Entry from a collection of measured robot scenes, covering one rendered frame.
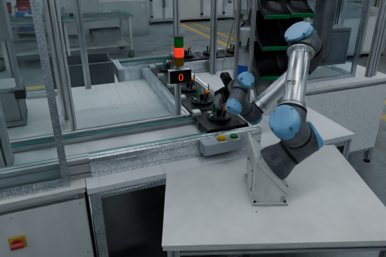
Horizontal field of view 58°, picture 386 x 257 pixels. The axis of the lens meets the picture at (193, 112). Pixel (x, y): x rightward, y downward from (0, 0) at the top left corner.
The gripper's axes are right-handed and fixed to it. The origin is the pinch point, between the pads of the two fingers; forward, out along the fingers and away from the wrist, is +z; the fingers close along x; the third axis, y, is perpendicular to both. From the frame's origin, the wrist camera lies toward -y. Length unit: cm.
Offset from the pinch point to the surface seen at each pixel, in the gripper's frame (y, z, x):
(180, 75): -13.7, 0.7, -19.5
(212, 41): -65, 84, 42
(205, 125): 14.9, 2.5, -10.7
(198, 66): -51, 106, 33
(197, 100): -3.9, 25.7, -3.5
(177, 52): -24.1, -6.0, -20.3
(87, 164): 25, -4, -73
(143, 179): 36, -7, -50
